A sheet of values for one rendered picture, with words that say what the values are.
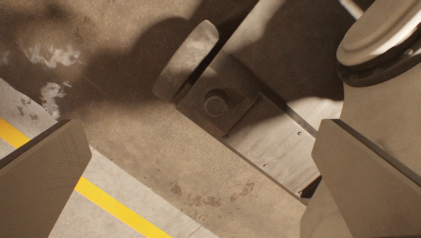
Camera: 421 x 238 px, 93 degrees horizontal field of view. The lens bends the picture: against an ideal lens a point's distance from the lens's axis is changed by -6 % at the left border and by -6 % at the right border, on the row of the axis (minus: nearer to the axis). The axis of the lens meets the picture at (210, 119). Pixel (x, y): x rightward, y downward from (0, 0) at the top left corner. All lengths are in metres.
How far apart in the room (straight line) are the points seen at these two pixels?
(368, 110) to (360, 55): 0.07
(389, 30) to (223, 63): 0.24
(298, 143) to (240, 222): 0.47
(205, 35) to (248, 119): 0.18
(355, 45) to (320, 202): 0.21
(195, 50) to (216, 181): 0.47
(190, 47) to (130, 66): 0.28
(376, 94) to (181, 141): 0.52
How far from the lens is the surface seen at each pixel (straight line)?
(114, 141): 0.75
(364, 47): 0.34
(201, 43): 0.41
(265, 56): 0.43
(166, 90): 0.43
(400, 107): 0.29
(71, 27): 0.73
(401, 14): 0.34
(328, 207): 0.21
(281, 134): 0.45
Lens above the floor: 0.60
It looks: 69 degrees down
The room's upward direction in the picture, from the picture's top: 170 degrees counter-clockwise
